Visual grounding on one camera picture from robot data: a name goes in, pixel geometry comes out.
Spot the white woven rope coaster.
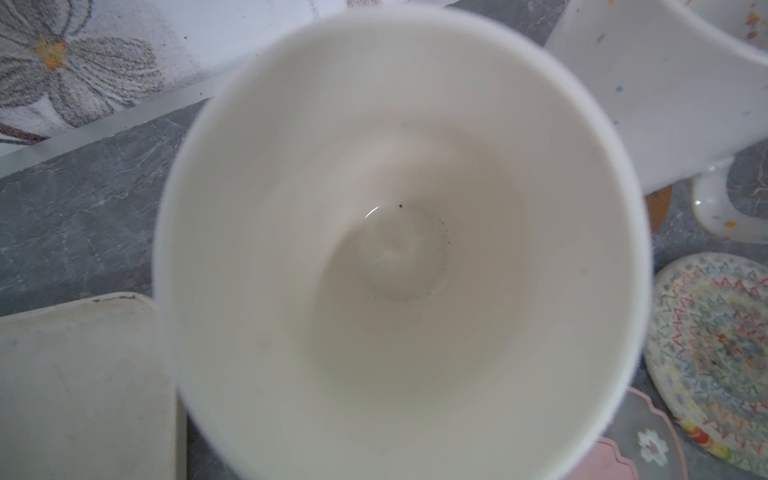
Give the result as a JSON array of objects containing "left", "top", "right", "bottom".
[{"left": 644, "top": 252, "right": 767, "bottom": 477}]

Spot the cream mug front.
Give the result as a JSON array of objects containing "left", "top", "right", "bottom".
[{"left": 152, "top": 5, "right": 653, "bottom": 479}]

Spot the beige rectangular tray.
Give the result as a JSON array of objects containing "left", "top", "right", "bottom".
[{"left": 1, "top": 292, "right": 187, "bottom": 479}]

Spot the brown round wooden coaster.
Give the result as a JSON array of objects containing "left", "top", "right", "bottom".
[{"left": 645, "top": 186, "right": 673, "bottom": 233}]

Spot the white mug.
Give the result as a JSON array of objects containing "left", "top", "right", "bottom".
[{"left": 545, "top": 0, "right": 767, "bottom": 244}]

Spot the pink cherry blossom coaster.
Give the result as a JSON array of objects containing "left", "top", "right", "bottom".
[{"left": 567, "top": 387, "right": 688, "bottom": 480}]

